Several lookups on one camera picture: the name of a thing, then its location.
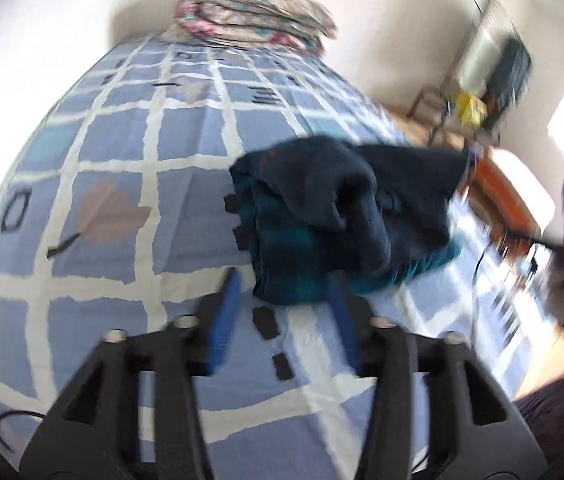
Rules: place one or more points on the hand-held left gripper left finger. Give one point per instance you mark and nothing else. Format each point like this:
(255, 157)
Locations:
(223, 325)

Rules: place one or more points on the clothes rack with garments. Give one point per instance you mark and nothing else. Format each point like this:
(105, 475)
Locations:
(499, 55)

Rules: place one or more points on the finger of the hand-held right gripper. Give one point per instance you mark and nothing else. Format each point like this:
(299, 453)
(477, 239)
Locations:
(531, 241)

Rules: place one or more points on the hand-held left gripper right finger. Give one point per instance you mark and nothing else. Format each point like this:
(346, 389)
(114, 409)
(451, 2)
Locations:
(342, 325)

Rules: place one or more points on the metal chair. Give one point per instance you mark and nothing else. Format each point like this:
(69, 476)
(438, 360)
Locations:
(431, 115)

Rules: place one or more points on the person's dark pants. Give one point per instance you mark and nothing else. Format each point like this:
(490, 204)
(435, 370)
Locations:
(551, 415)

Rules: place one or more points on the orange wooden furniture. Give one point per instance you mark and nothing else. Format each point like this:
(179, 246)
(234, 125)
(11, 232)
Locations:
(504, 195)

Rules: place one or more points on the blue checked bed sheet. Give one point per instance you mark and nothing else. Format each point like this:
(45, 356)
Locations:
(127, 160)

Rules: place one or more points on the folded floral quilt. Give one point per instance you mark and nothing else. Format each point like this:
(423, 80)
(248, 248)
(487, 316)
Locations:
(257, 15)

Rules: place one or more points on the yellow box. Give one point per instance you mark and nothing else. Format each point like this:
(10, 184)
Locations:
(469, 107)

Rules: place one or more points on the teal plaid flannel shirt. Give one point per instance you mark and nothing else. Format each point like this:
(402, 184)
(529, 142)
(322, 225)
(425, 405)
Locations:
(322, 210)

